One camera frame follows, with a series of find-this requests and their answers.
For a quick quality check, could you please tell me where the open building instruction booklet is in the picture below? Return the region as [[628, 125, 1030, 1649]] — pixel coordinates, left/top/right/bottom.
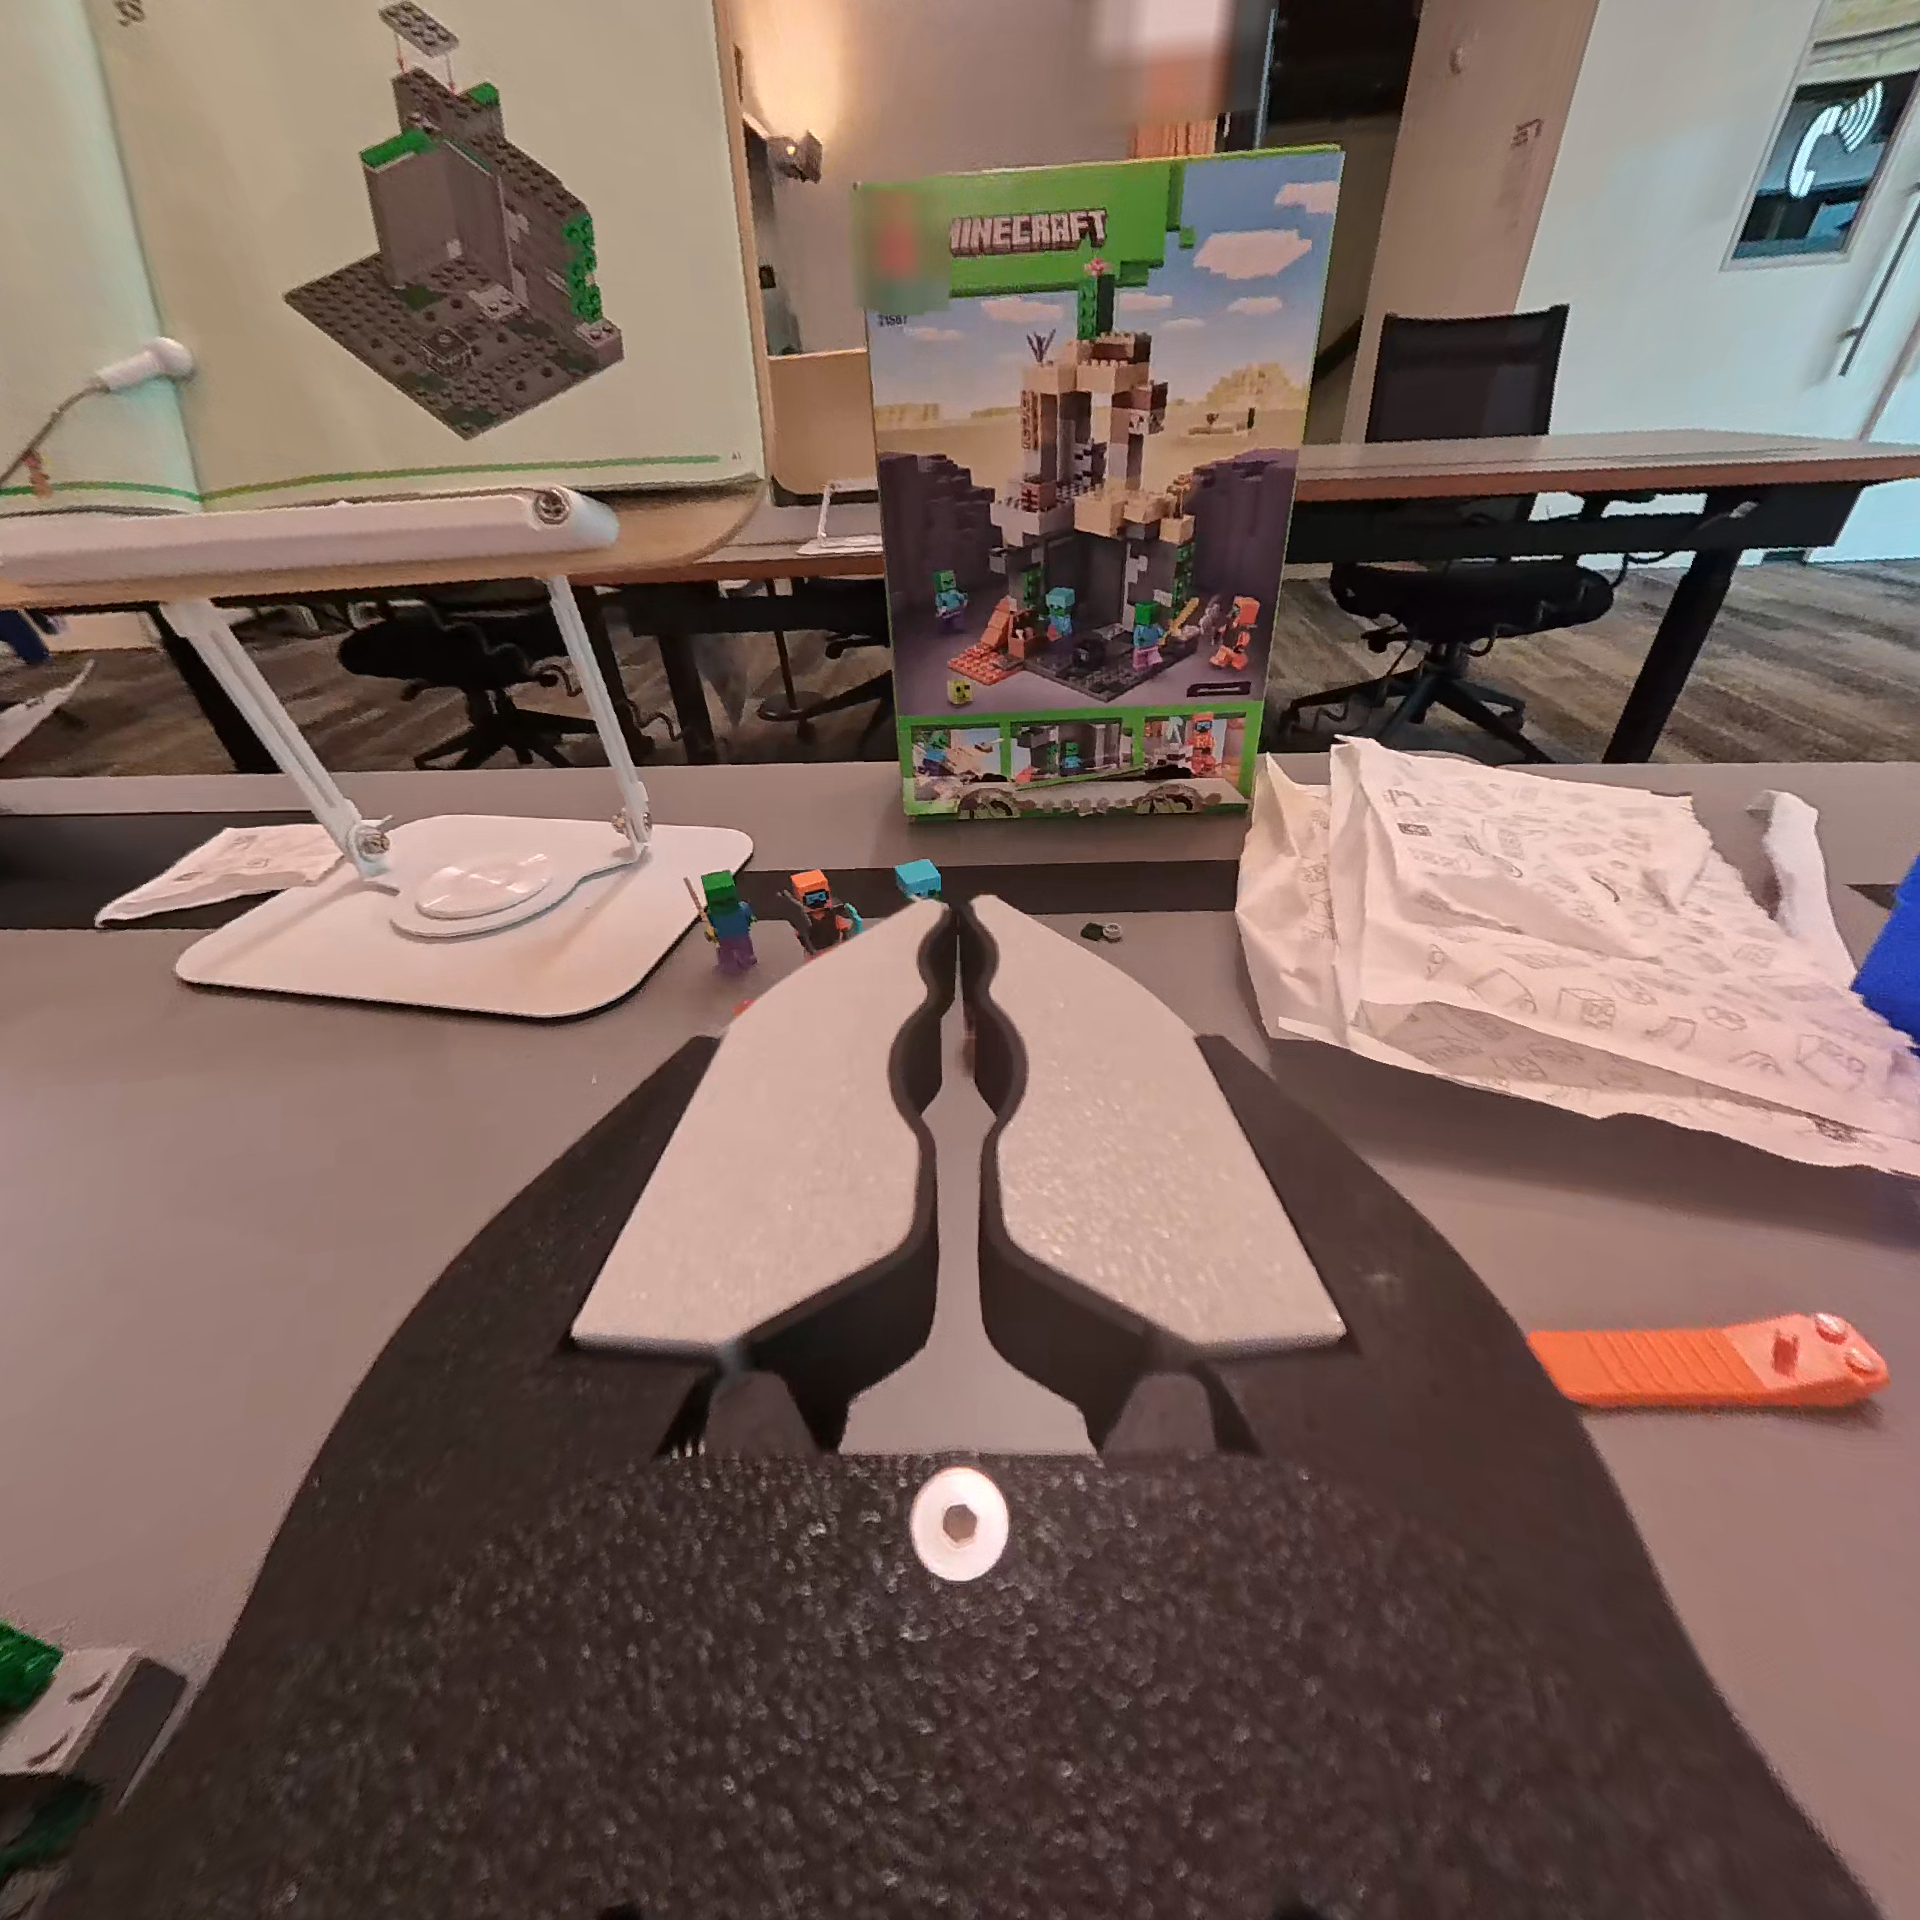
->
[[0, 0, 770, 513]]

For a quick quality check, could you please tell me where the black office chair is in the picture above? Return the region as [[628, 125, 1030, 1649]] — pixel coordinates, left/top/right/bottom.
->
[[1328, 305, 1618, 760], [335, 592, 663, 770]]

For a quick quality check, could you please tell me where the orange minifigure with sword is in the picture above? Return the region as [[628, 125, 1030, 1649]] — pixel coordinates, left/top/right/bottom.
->
[[778, 866, 863, 961]]

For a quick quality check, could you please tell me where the white book stand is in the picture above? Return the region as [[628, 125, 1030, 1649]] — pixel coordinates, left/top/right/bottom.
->
[[0, 336, 755, 1024]]

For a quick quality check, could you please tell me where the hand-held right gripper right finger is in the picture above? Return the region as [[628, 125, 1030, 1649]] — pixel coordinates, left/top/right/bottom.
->
[[959, 897, 1348, 1453]]

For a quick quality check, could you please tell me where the orange brick separator tool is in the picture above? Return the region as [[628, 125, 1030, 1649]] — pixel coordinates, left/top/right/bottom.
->
[[1527, 1310, 1893, 1409]]

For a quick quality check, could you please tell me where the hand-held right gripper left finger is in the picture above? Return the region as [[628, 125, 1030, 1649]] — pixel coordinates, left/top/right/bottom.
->
[[570, 897, 963, 1453]]

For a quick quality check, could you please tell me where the phone icon wall sign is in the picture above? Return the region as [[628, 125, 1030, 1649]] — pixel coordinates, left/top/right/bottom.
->
[[1726, 60, 1894, 272]]

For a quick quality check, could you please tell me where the green toy brick set box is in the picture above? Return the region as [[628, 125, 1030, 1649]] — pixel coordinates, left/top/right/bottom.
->
[[852, 144, 1344, 826]]

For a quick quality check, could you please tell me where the white printed paper bag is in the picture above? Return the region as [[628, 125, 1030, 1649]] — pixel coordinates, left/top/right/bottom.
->
[[95, 822, 354, 924], [1237, 737, 1920, 1179]]

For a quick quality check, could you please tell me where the grey desk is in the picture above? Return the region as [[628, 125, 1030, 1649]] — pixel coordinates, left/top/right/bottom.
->
[[0, 757, 1920, 1920]]

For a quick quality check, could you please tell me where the blue plastic bin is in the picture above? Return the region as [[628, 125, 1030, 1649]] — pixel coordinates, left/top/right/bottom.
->
[[1851, 856, 1920, 1041]]

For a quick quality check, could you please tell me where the grey green toy brick model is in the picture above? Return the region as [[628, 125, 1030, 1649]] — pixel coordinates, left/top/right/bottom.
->
[[0, 1617, 143, 1899]]

